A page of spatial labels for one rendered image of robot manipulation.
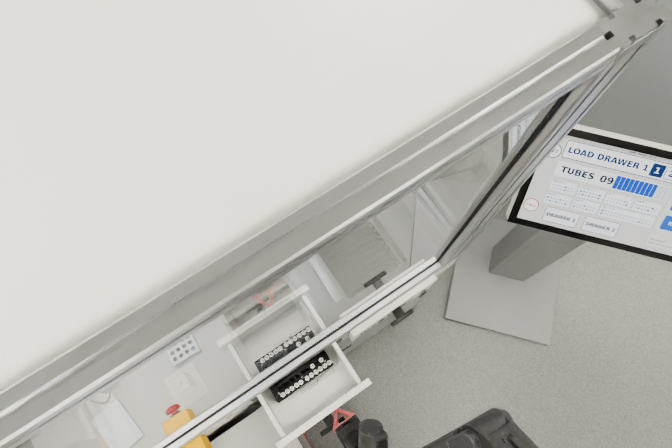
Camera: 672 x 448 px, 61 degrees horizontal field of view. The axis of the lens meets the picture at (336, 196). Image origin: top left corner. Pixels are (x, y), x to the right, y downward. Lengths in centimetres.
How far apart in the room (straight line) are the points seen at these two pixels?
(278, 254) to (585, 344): 231
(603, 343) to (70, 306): 244
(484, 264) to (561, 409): 66
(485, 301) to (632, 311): 66
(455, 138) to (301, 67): 19
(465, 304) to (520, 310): 24
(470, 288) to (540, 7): 197
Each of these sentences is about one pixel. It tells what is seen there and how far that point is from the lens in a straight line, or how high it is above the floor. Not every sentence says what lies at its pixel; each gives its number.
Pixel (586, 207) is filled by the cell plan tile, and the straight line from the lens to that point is 170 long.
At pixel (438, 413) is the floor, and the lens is 254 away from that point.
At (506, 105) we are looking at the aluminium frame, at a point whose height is 199.
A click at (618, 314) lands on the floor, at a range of 284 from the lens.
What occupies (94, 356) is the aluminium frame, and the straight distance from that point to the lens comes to 56.
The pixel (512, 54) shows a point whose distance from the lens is 68.
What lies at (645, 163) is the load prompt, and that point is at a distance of 168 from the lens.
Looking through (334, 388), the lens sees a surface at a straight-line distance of 167.
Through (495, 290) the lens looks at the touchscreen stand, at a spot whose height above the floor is 4.
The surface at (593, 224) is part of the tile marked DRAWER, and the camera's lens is 174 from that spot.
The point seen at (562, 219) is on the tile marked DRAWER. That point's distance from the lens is 171.
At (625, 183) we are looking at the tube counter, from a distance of 169.
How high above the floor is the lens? 250
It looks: 70 degrees down
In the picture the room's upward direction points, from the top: 3 degrees clockwise
